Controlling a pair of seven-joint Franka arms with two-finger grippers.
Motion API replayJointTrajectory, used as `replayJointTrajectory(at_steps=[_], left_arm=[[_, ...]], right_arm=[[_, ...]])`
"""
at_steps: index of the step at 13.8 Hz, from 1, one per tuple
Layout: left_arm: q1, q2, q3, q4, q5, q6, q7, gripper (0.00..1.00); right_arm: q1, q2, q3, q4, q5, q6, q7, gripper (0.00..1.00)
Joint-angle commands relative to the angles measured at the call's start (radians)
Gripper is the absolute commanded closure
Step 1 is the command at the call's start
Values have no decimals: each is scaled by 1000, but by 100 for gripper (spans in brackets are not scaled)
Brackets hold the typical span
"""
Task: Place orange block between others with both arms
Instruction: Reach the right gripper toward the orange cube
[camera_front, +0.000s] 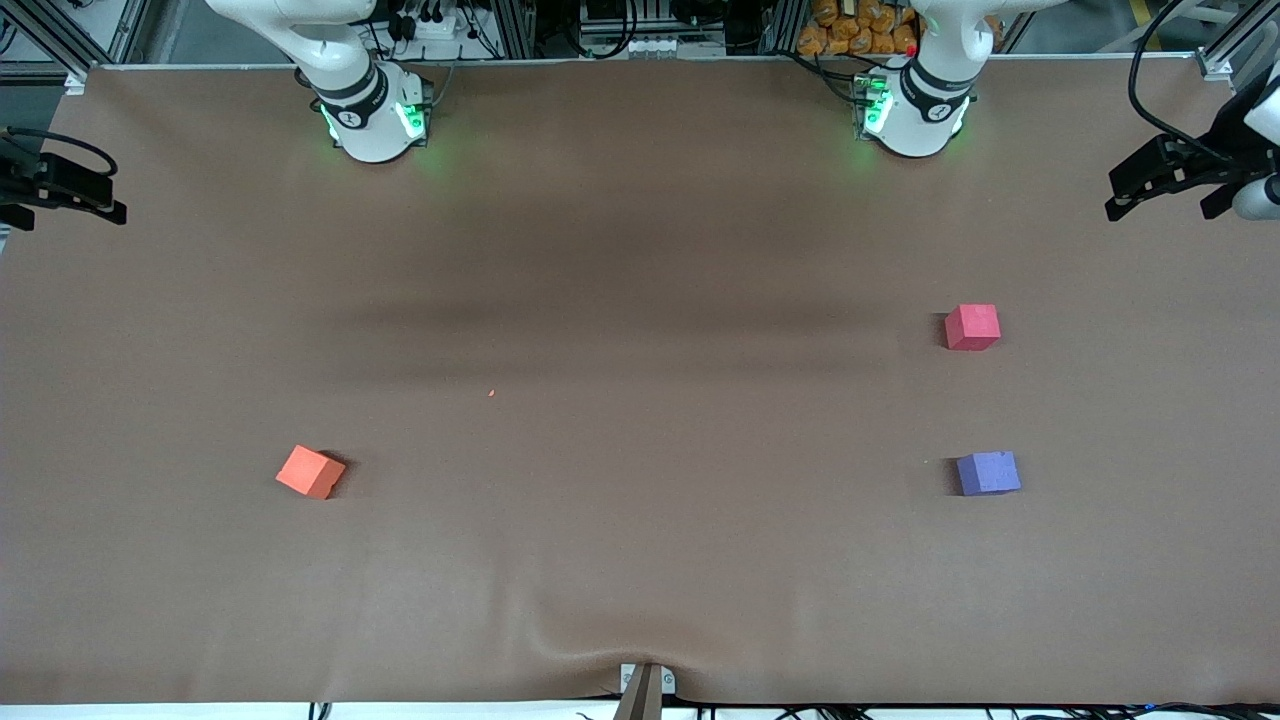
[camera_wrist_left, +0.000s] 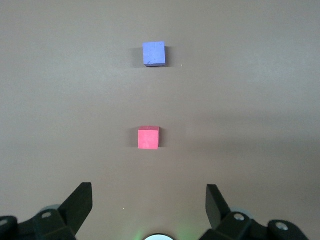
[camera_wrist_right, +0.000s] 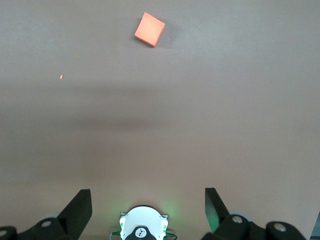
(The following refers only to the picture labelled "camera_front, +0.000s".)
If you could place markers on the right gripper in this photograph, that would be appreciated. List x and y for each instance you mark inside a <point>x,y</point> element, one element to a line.
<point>22,179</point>

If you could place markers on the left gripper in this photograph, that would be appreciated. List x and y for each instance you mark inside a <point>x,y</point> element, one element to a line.
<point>1218,151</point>

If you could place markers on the orange foam block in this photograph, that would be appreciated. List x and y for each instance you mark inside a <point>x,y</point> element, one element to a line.
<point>308,472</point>

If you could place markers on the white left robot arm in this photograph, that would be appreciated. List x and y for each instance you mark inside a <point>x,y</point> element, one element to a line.
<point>920,125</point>

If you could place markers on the red foam block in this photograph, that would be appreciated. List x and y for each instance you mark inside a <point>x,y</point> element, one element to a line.
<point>972,328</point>

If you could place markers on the bag of orange items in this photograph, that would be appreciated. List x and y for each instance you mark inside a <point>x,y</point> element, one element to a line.
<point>850,30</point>

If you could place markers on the purple foam block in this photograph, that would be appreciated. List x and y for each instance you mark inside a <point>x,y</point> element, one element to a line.
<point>988,473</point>

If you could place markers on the white power strip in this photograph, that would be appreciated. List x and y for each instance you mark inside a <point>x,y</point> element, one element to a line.
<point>425,25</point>

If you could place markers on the white connector row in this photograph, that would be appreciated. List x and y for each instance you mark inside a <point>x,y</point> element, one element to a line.
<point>660,47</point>

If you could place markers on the brown table mat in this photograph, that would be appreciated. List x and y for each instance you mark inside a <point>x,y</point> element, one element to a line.
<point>640,550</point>

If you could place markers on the metal corner bracket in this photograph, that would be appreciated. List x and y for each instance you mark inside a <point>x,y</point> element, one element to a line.
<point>1217,67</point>
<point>76,82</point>

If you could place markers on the aluminium frame profile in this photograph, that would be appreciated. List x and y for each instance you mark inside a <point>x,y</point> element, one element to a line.
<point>1250,30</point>
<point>45,35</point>

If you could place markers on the metal clamp bracket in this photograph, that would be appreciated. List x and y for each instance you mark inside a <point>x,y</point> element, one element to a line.
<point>628,678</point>

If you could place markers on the brown camera post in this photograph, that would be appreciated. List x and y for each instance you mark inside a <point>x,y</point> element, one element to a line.
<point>640,700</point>

